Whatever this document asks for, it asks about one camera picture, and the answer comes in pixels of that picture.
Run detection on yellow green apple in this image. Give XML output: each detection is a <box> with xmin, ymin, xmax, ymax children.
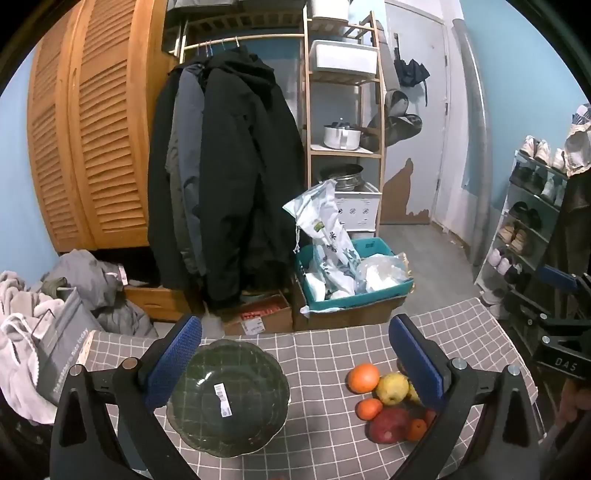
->
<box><xmin>375</xmin><ymin>373</ymin><xmax>410</xmax><ymax>406</ymax></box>

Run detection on metal pan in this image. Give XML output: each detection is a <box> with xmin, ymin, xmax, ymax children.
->
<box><xmin>320</xmin><ymin>164</ymin><xmax>366</xmax><ymax>192</ymax></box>

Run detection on black hooded coat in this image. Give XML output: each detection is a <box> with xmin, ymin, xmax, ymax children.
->
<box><xmin>196</xmin><ymin>46</ymin><xmax>308</xmax><ymax>311</ymax></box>

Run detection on dark hanging bag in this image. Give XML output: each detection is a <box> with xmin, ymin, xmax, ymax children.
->
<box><xmin>365</xmin><ymin>90</ymin><xmax>423</xmax><ymax>148</ymax></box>

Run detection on wooden louvred wardrobe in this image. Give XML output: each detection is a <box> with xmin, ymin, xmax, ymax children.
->
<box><xmin>27</xmin><ymin>0</ymin><xmax>181</xmax><ymax>252</ymax></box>

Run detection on cardboard box with orange packets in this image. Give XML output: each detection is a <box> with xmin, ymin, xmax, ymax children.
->
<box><xmin>217</xmin><ymin>293</ymin><xmax>294</xmax><ymax>337</ymax></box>

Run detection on olive puffer jacket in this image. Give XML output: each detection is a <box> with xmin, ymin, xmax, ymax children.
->
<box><xmin>166</xmin><ymin>134</ymin><xmax>200</xmax><ymax>278</ymax></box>

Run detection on black folded umbrella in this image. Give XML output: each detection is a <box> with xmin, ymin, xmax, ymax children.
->
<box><xmin>394</xmin><ymin>46</ymin><xmax>431</xmax><ymax>108</ymax></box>

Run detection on grey blue jacket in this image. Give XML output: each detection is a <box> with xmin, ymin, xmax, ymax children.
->
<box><xmin>172</xmin><ymin>62</ymin><xmax>207</xmax><ymax>185</ymax></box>

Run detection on large orange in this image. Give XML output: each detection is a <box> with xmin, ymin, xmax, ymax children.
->
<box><xmin>347</xmin><ymin>363</ymin><xmax>382</xmax><ymax>394</ymax></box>

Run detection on white plastic basket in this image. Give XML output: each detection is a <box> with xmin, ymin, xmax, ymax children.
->
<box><xmin>335</xmin><ymin>182</ymin><xmax>383</xmax><ymax>232</ymax></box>

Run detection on wooden drawer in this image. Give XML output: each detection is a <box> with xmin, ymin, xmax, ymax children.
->
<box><xmin>124</xmin><ymin>285</ymin><xmax>195</xmax><ymax>322</ymax></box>

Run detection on large cardboard box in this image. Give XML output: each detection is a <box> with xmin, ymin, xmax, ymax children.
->
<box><xmin>292</xmin><ymin>277</ymin><xmax>410</xmax><ymax>332</ymax></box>

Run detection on metal shoe rack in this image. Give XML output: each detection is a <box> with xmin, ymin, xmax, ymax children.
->
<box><xmin>473</xmin><ymin>150</ymin><xmax>574</xmax><ymax>306</ymax></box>

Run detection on wooden shelf rack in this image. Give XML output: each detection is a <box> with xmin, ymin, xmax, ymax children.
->
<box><xmin>302</xmin><ymin>2</ymin><xmax>387</xmax><ymax>241</ymax></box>

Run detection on grey door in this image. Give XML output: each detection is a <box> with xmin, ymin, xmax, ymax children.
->
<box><xmin>382</xmin><ymin>0</ymin><xmax>452</xmax><ymax>228</ymax></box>

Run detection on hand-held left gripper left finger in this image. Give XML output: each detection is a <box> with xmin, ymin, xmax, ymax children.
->
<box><xmin>48</xmin><ymin>315</ymin><xmax>204</xmax><ymax>480</ymax></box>

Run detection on white storage box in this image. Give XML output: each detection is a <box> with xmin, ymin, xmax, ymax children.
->
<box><xmin>309</xmin><ymin>39</ymin><xmax>379</xmax><ymax>77</ymax></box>

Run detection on wooden clothes rail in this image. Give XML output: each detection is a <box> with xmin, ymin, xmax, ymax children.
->
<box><xmin>181</xmin><ymin>33</ymin><xmax>306</xmax><ymax>51</ymax></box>

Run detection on white cooking pot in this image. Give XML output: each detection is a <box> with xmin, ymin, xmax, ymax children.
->
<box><xmin>323</xmin><ymin>121</ymin><xmax>364</xmax><ymax>151</ymax></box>

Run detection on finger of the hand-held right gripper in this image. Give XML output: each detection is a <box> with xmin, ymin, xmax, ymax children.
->
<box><xmin>502</xmin><ymin>290</ymin><xmax>591</xmax><ymax>344</ymax></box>
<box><xmin>537</xmin><ymin>264</ymin><xmax>591</xmax><ymax>305</ymax></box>

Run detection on printed plastic bag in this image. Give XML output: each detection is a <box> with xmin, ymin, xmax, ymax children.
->
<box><xmin>283</xmin><ymin>179</ymin><xmax>365</xmax><ymax>297</ymax></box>

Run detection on clear plastic bag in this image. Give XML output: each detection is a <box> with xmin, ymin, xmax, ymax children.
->
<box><xmin>358</xmin><ymin>253</ymin><xmax>413</xmax><ymax>294</ymax></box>

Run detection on shoe rack with shoes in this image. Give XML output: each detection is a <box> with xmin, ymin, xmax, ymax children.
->
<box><xmin>480</xmin><ymin>135</ymin><xmax>570</xmax><ymax>319</ymax></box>

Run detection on metal pipe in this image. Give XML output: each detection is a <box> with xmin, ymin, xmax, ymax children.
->
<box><xmin>451</xmin><ymin>18</ymin><xmax>493</xmax><ymax>269</ymax></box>

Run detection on dark green coat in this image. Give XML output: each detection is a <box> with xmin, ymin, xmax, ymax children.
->
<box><xmin>148</xmin><ymin>65</ymin><xmax>186</xmax><ymax>291</ymax></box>

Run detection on person's right hand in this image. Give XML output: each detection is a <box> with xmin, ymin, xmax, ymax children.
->
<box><xmin>560</xmin><ymin>381</ymin><xmax>591</xmax><ymax>428</ymax></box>

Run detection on grey fabric tote bag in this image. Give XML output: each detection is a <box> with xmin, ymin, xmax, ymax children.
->
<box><xmin>36</xmin><ymin>286</ymin><xmax>110</xmax><ymax>408</ymax></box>

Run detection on dark red apple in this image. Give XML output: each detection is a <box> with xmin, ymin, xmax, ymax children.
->
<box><xmin>367</xmin><ymin>406</ymin><xmax>413</xmax><ymax>445</ymax></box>

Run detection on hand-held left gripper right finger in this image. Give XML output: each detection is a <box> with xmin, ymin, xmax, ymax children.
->
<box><xmin>389</xmin><ymin>314</ymin><xmax>548</xmax><ymax>480</ymax></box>

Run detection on dark green glass bowl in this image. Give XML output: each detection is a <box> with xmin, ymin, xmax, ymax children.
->
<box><xmin>166</xmin><ymin>340</ymin><xmax>291</xmax><ymax>459</ymax></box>

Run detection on grey checked tablecloth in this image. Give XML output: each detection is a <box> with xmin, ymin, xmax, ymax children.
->
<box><xmin>76</xmin><ymin>298</ymin><xmax>548</xmax><ymax>480</ymax></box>

